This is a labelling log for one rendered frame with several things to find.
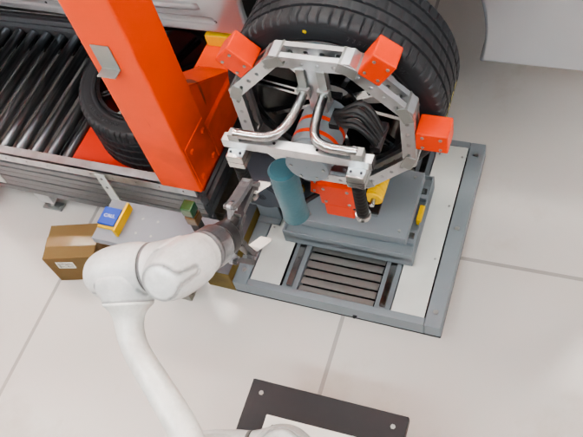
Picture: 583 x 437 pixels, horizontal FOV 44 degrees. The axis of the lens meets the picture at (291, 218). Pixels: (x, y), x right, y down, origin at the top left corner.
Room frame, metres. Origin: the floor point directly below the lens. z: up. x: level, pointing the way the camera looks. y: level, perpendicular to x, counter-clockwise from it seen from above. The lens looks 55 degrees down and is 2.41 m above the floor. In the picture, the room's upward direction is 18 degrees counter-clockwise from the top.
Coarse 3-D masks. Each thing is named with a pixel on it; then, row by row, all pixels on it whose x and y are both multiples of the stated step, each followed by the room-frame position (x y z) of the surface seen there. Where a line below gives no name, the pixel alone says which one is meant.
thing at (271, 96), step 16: (272, 80) 1.55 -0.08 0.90; (288, 80) 1.53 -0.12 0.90; (336, 80) 1.44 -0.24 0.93; (256, 96) 1.56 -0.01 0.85; (272, 96) 1.61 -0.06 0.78; (288, 96) 1.64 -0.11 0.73; (352, 96) 1.41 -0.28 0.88; (368, 96) 1.38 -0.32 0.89; (272, 112) 1.56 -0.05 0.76; (288, 112) 1.59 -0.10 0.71; (384, 112) 1.36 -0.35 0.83; (352, 144) 1.43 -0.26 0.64; (368, 144) 1.42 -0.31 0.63; (384, 144) 1.36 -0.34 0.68; (400, 144) 1.31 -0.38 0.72
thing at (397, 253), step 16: (432, 176) 1.54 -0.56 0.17; (304, 192) 1.68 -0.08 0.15; (432, 192) 1.51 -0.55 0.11; (288, 224) 1.56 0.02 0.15; (416, 224) 1.37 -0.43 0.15; (288, 240) 1.52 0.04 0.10; (304, 240) 1.48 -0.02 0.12; (320, 240) 1.44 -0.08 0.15; (336, 240) 1.41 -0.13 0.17; (352, 240) 1.40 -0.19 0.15; (368, 240) 1.38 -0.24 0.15; (416, 240) 1.31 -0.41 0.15; (368, 256) 1.34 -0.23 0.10; (384, 256) 1.30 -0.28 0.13; (400, 256) 1.27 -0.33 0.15
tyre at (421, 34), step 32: (288, 0) 1.55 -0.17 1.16; (320, 0) 1.49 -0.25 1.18; (352, 0) 1.46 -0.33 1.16; (384, 0) 1.45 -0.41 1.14; (416, 0) 1.46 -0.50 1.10; (256, 32) 1.53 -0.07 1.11; (288, 32) 1.47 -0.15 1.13; (320, 32) 1.42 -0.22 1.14; (352, 32) 1.37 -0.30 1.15; (384, 32) 1.35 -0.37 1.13; (416, 32) 1.37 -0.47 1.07; (448, 32) 1.42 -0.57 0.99; (416, 64) 1.29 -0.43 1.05; (448, 64) 1.35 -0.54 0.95; (448, 96) 1.29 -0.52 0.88
